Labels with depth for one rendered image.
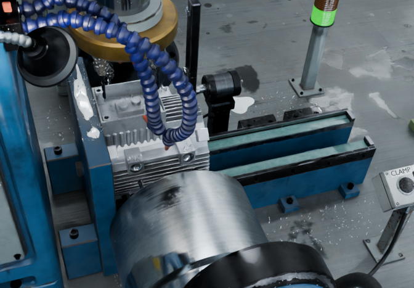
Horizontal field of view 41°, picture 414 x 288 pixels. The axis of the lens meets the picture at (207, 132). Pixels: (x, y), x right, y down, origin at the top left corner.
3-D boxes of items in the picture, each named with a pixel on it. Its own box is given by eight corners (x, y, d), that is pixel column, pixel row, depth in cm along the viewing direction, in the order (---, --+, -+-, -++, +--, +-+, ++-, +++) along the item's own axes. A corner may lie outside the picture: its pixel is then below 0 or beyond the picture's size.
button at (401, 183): (398, 196, 104) (403, 193, 103) (393, 181, 105) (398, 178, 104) (412, 192, 105) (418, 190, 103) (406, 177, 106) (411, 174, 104)
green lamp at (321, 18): (316, 28, 145) (320, 13, 142) (306, 15, 149) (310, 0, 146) (337, 25, 146) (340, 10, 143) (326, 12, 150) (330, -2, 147)
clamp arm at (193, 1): (185, 102, 127) (188, 5, 109) (181, 94, 129) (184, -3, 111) (199, 100, 128) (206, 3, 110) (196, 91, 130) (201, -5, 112)
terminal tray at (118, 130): (104, 152, 105) (101, 124, 100) (93, 113, 112) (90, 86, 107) (166, 139, 108) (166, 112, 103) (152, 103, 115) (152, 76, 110)
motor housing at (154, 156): (114, 218, 113) (107, 154, 99) (97, 151, 125) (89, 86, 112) (207, 197, 118) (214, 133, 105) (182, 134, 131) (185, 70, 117)
